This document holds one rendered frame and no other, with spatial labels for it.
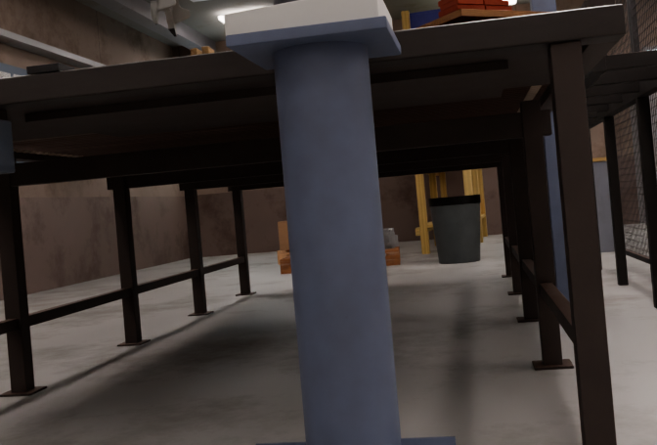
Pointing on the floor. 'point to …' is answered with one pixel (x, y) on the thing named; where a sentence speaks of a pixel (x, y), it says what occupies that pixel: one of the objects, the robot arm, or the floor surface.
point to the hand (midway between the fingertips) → (163, 31)
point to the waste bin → (457, 228)
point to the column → (335, 226)
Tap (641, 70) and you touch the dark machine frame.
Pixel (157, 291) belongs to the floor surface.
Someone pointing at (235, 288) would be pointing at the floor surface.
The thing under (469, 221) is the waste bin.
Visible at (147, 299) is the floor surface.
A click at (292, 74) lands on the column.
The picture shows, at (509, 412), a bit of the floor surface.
